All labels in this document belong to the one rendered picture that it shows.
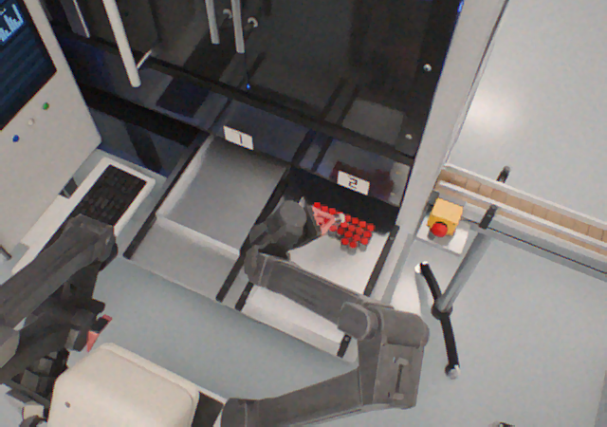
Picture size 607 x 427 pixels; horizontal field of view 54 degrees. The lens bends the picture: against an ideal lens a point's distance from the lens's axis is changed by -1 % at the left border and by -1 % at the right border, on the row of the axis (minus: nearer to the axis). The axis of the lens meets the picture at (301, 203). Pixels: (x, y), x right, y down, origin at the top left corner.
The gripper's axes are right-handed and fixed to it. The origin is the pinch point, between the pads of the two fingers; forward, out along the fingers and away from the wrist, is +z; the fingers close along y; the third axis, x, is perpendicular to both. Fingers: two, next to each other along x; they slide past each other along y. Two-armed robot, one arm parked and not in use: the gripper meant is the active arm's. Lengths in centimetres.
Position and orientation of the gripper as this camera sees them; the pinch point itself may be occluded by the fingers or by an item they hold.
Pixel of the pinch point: (328, 220)
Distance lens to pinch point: 130.8
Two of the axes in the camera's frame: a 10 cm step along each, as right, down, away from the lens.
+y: 5.8, -3.7, -7.2
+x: -3.7, -9.1, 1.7
